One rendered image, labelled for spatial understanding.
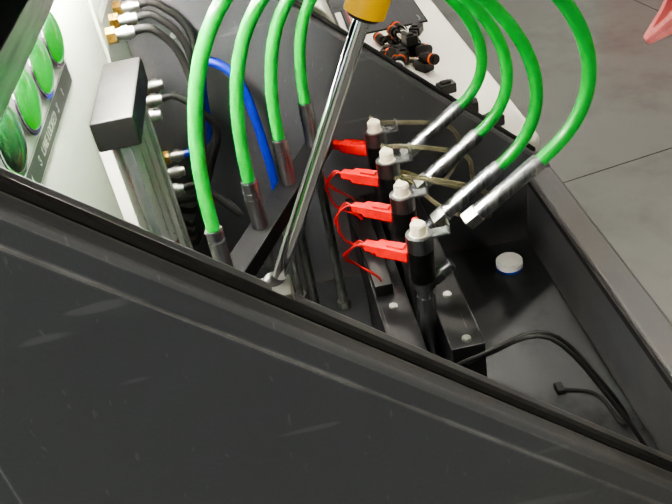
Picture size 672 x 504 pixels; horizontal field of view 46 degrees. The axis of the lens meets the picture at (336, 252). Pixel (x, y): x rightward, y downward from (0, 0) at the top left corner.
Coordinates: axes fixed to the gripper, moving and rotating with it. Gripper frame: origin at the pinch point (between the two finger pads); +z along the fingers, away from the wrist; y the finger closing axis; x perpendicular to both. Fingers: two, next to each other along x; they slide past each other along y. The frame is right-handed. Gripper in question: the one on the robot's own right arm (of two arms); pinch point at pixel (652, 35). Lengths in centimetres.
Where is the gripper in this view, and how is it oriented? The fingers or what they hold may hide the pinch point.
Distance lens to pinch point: 95.0
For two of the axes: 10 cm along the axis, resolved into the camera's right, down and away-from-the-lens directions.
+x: -1.1, 5.9, -8.0
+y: -7.9, -5.5, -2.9
